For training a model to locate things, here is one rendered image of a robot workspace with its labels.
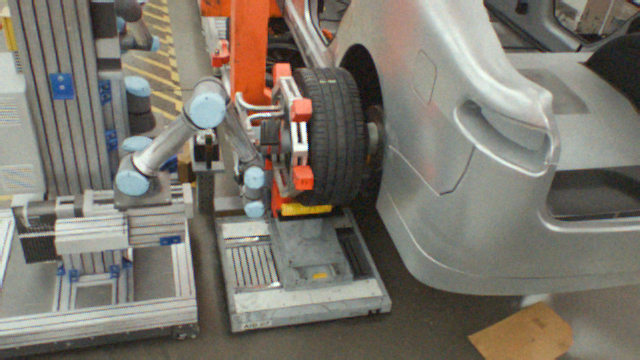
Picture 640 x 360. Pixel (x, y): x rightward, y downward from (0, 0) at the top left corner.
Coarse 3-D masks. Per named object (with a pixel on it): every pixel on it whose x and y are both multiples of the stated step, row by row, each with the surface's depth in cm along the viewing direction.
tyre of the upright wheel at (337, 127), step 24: (312, 72) 264; (336, 72) 266; (312, 96) 252; (336, 96) 253; (312, 120) 249; (336, 120) 250; (360, 120) 253; (312, 144) 252; (336, 144) 251; (360, 144) 253; (288, 168) 303; (312, 168) 254; (336, 168) 254; (360, 168) 257; (312, 192) 260; (336, 192) 263
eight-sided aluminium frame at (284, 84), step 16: (288, 80) 268; (272, 96) 288; (288, 96) 255; (272, 112) 293; (304, 128) 252; (304, 144) 251; (272, 160) 300; (304, 160) 254; (288, 176) 292; (288, 192) 265
